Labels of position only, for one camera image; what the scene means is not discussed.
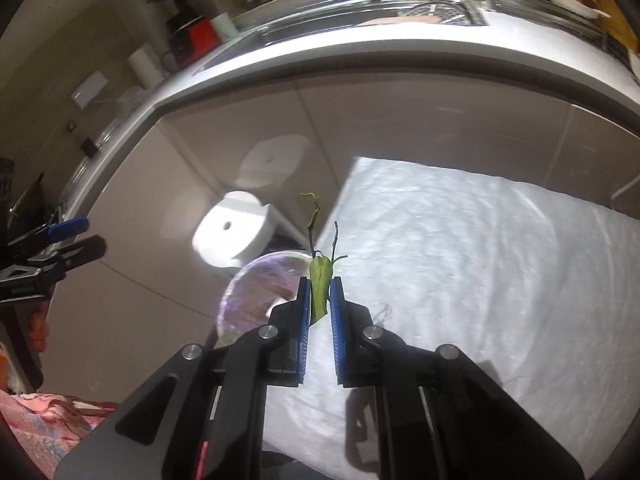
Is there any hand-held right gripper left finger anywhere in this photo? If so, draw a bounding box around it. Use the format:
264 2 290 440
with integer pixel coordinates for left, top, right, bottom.
54 275 312 480

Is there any white wall switch plate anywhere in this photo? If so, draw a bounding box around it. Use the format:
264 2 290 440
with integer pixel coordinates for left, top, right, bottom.
70 72 109 109

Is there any silver padded table sheet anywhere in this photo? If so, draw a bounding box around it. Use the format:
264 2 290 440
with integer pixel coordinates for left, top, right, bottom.
261 156 640 480

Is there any metal dish rack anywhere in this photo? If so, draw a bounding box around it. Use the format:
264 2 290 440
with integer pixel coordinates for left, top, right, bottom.
450 0 640 63

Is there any beige kitchen base cabinet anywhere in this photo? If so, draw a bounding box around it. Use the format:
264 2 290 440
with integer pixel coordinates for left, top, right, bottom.
40 67 640 397

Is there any stainless steel sink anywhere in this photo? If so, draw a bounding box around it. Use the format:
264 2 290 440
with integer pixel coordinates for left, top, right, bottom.
192 0 492 77

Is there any light wooden chopping board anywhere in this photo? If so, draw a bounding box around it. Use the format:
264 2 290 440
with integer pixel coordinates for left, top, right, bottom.
360 13 447 26

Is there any red and black juicer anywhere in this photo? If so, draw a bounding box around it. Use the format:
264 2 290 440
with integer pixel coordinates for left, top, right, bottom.
145 0 222 67

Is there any white power cable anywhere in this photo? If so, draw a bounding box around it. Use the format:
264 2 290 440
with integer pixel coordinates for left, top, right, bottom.
609 177 640 212

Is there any white trash bin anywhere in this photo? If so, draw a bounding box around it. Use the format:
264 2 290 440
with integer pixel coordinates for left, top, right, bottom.
191 190 275 270

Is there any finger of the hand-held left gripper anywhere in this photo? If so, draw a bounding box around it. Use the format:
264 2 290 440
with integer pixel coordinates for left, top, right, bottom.
26 235 108 280
6 216 92 257

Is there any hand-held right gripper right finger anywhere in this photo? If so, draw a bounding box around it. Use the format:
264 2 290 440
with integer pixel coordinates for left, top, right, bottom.
329 276 586 480

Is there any white cup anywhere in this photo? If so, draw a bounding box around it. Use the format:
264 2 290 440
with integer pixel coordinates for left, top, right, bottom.
210 11 239 44

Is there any white paper towel roll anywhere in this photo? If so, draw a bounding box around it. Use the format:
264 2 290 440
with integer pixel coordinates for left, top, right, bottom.
127 42 167 89

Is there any green leaf twig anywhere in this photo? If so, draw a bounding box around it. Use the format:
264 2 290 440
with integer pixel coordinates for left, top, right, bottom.
300 191 349 324

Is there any pink patterned clothing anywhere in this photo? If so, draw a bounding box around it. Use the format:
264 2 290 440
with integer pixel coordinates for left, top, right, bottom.
0 391 122 480

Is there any white shallow dish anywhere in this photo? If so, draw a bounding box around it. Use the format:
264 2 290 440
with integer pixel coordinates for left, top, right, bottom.
539 0 612 20

